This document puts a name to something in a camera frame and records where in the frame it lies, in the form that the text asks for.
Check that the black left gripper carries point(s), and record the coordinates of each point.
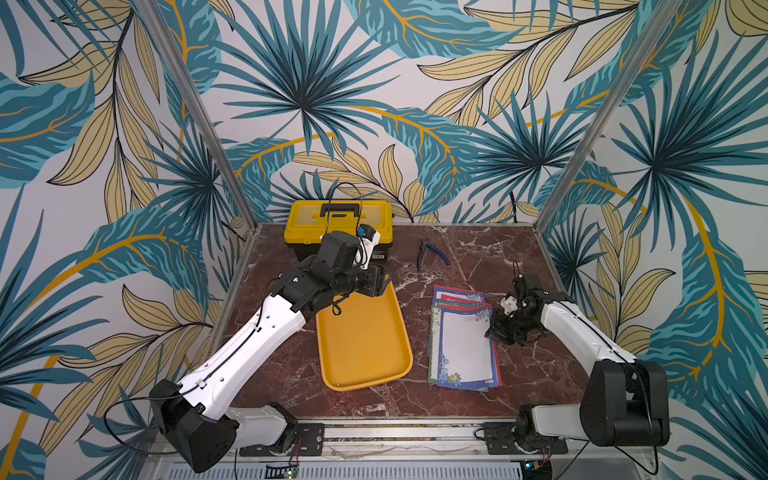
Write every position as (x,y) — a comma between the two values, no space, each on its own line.
(376,283)

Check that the aluminium corner post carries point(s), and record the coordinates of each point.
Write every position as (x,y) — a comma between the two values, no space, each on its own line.
(637,58)
(160,33)

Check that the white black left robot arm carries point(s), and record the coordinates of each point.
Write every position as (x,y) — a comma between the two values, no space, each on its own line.
(196,415)

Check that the yellow black toolbox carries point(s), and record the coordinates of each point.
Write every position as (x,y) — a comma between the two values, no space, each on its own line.
(310,220)

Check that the yellow plastic tray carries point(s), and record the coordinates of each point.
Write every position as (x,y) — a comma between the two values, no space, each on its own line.
(366,345)

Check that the aluminium front rail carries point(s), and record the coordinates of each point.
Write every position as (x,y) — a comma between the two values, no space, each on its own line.
(355,439)

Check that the aluminium left corner post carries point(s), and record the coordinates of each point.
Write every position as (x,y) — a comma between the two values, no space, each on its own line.
(160,33)

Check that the aluminium right corner post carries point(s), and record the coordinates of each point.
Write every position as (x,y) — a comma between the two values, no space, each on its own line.
(637,58)

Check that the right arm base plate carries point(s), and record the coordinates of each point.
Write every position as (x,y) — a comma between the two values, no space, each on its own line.
(506,438)

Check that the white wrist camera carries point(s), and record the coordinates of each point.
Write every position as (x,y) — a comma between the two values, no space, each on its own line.
(509,305)
(368,238)

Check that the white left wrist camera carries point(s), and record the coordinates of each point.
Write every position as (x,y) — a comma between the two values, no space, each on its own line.
(368,238)

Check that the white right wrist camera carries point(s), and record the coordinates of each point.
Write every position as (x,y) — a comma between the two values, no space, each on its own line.
(509,305)

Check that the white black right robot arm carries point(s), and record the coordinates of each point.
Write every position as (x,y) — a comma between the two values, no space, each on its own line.
(625,402)

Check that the blue handled pliers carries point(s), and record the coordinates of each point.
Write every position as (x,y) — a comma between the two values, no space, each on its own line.
(426,247)

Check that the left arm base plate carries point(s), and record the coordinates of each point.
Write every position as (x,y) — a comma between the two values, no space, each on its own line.
(302,439)

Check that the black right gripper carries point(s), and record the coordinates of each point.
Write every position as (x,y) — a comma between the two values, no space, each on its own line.
(504,324)

